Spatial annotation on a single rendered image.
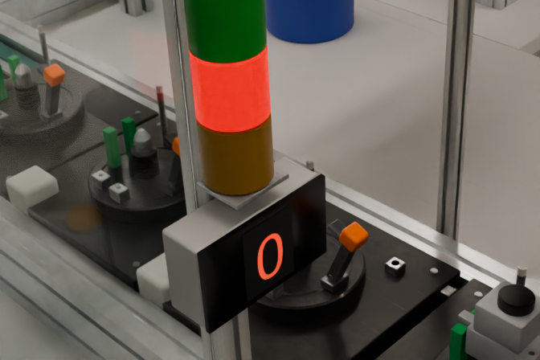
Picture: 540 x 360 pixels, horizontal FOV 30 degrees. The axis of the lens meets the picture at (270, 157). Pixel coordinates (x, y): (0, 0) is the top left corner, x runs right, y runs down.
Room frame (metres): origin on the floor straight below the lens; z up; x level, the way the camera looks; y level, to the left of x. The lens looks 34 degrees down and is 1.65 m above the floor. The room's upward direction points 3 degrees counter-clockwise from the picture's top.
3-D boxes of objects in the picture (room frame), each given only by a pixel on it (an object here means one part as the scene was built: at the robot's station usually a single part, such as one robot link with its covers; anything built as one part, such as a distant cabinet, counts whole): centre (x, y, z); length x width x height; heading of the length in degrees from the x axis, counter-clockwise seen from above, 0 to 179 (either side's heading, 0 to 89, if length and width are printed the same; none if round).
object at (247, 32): (0.57, 0.02, 1.38); 0.05 x 0.05 x 0.05
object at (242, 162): (0.57, 0.02, 1.28); 0.05 x 0.05 x 0.05
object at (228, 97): (0.57, 0.02, 1.33); 0.05 x 0.05 x 0.05
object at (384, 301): (0.80, -0.02, 1.01); 0.24 x 0.24 x 0.13; 43
